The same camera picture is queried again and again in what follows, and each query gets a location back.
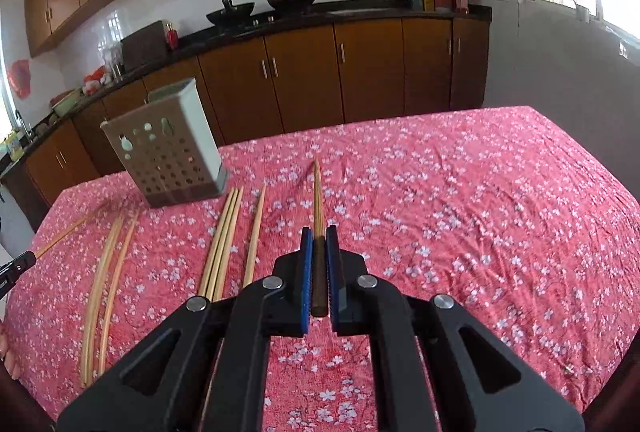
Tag dark-handled wooden chopstick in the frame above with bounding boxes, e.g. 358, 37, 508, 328
311, 160, 329, 317

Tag red bottle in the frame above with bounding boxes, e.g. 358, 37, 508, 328
166, 23, 179, 51

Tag bamboo chopstick pair outer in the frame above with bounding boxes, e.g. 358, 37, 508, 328
80, 212, 124, 388

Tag bamboo chopstick pair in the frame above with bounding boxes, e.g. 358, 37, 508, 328
98, 210, 140, 376
80, 212, 124, 388

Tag grey perforated utensil holder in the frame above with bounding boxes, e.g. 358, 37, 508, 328
100, 78, 229, 208

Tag brown lower kitchen cabinets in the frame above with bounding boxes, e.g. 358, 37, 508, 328
1, 13, 491, 226

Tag dark cutting board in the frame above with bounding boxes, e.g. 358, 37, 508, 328
122, 21, 169, 73

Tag bamboo chopstick pair inner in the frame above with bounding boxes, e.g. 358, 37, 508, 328
98, 210, 140, 376

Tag bamboo chopstick trio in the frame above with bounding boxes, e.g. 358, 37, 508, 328
212, 187, 244, 301
198, 189, 234, 298
206, 230, 224, 301

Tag light bamboo chopstick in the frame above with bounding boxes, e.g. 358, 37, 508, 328
243, 186, 266, 287

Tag black wok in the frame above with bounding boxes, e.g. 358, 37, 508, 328
206, 0, 255, 28

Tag pink floral tablecloth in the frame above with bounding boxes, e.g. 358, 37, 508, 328
3, 107, 639, 416

